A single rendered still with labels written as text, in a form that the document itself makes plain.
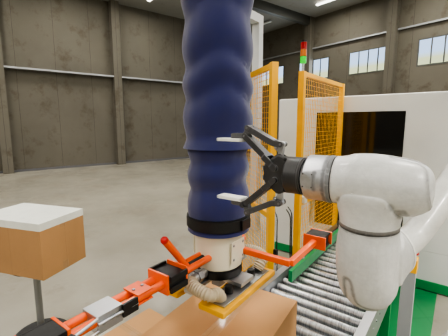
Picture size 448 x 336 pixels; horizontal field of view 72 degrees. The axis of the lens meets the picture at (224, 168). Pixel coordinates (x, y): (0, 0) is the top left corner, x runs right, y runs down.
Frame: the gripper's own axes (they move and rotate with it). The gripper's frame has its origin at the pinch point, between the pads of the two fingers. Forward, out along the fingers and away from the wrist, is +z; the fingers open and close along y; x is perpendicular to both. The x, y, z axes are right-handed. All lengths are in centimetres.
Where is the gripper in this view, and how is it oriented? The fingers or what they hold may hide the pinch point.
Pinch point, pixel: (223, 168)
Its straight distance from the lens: 73.4
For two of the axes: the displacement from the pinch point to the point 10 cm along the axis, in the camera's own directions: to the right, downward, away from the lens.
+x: 5.8, -1.2, 8.0
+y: 0.0, 9.9, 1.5
